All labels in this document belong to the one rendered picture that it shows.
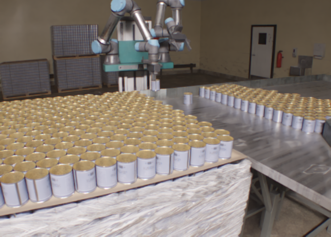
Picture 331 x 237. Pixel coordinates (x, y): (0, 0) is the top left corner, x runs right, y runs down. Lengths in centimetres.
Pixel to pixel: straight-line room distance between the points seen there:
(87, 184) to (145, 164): 19
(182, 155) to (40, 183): 46
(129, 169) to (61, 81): 752
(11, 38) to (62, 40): 229
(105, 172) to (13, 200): 27
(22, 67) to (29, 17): 232
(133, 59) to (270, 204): 179
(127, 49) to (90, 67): 591
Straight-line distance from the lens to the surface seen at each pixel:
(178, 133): 107
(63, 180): 76
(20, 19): 980
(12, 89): 821
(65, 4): 994
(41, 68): 811
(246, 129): 146
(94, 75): 842
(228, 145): 101
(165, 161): 86
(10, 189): 77
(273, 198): 142
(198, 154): 93
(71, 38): 819
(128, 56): 250
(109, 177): 79
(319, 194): 97
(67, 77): 825
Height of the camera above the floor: 156
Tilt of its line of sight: 17 degrees down
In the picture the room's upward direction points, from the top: straight up
